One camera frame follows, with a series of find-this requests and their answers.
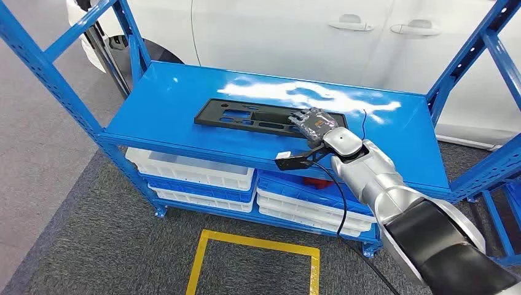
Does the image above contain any red tail light part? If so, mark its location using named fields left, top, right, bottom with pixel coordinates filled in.
left=303, top=177, right=335, bottom=191

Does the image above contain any black plastic car part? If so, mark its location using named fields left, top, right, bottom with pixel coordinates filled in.
left=194, top=98, right=349, bottom=140

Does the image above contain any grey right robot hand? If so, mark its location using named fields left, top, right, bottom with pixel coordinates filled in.
left=288, top=107, right=339, bottom=144

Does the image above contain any grey metal stand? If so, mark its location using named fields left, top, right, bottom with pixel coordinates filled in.
left=75, top=0, right=131, bottom=100

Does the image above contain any black camera cable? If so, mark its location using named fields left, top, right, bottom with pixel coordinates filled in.
left=309, top=160, right=404, bottom=295

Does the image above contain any white car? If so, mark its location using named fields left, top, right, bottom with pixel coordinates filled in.
left=65, top=0, right=521, bottom=151

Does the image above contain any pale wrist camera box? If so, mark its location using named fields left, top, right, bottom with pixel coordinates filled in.
left=275, top=143, right=335, bottom=172

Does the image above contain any white car door handle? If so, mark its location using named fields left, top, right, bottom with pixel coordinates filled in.
left=390, top=19, right=442, bottom=37
left=329, top=14, right=374, bottom=33

